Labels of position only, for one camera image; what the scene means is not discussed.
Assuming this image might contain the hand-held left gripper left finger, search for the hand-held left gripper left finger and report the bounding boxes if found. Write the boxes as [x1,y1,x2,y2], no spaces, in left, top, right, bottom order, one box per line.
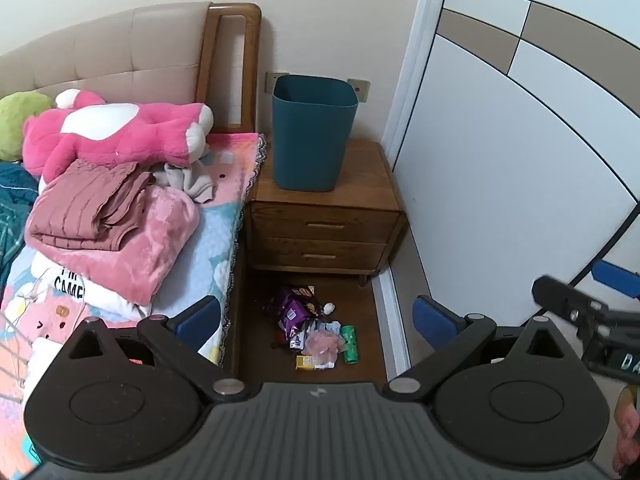
[64,296,248,404]

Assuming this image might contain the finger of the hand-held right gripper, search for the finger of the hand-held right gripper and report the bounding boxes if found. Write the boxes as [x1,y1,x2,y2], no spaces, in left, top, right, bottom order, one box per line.
[591,260,640,303]
[531,275,608,332]

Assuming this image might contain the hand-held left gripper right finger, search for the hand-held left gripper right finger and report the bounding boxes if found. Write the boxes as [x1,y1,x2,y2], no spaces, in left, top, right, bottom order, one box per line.
[382,295,583,404]

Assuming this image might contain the green drink can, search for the green drink can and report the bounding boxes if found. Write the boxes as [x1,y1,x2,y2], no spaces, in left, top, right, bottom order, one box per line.
[340,325,362,365]

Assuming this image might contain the large purple snack packet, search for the large purple snack packet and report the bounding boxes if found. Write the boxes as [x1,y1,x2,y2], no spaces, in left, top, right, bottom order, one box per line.
[263,285,321,322]

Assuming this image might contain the small purple snack packet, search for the small purple snack packet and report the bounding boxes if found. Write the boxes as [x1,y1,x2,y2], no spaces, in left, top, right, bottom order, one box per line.
[278,305,314,334]

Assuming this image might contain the pink plastic wrapper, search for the pink plastic wrapper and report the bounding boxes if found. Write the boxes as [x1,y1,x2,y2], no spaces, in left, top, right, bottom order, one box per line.
[304,331,347,364]

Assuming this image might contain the yellow small box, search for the yellow small box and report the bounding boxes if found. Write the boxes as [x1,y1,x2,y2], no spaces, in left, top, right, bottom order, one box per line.
[295,355,334,372]

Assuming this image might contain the teal plastic trash bin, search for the teal plastic trash bin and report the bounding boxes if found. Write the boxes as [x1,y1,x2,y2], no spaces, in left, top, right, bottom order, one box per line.
[271,74,359,193]

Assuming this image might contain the person's right hand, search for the person's right hand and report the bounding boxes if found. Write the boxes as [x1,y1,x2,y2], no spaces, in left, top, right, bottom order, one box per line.
[612,384,640,473]

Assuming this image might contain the pink fleece blanket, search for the pink fleece blanket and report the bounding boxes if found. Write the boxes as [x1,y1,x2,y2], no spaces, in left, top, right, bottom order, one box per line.
[25,185,201,307]

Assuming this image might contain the white printed garment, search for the white printed garment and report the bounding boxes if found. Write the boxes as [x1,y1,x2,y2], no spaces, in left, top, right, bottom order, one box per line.
[30,254,153,322]

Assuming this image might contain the lower nightstand drawer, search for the lower nightstand drawer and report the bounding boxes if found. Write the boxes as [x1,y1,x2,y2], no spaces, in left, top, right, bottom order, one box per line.
[250,236,389,273]

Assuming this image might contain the nightstand drawer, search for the nightstand drawer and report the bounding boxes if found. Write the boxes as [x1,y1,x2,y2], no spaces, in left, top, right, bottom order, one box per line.
[250,203,401,246]
[250,236,389,273]

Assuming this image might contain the grey white cloth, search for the grey white cloth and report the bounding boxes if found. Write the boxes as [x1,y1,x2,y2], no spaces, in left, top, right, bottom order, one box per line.
[152,152,217,205]

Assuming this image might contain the upper nightstand drawer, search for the upper nightstand drawer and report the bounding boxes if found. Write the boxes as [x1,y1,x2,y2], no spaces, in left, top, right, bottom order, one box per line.
[250,203,401,246]

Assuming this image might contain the wooden nightstand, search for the wooden nightstand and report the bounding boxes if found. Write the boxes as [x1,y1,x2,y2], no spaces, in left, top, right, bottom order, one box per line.
[242,137,407,288]

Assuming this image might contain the folded mauve garment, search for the folded mauve garment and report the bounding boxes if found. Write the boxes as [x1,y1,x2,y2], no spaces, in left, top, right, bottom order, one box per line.
[25,159,156,252]

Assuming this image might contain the white wardrobe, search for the white wardrobe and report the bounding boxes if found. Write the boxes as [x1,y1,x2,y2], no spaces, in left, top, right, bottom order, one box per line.
[382,0,640,313]

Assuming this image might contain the pink plush toy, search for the pink plush toy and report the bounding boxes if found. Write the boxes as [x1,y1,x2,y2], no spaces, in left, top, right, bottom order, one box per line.
[22,89,215,182]

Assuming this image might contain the teal patterned cloth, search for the teal patterned cloth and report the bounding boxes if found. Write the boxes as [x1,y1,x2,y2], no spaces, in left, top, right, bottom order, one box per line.
[0,160,42,283]

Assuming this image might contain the green plush toy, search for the green plush toy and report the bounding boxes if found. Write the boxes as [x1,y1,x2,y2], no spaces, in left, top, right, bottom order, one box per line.
[0,91,53,161]

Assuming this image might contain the beige upholstered headboard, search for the beige upholstered headboard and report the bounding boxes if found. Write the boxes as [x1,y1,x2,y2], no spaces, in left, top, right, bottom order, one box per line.
[0,1,211,106]

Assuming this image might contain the wall socket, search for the wall socket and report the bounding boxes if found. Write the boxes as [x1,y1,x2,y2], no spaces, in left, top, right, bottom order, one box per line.
[263,71,290,96]
[347,78,372,104]

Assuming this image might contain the wooden headboard frame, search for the wooden headboard frame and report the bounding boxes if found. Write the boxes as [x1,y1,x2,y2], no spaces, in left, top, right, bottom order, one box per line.
[195,2,262,136]

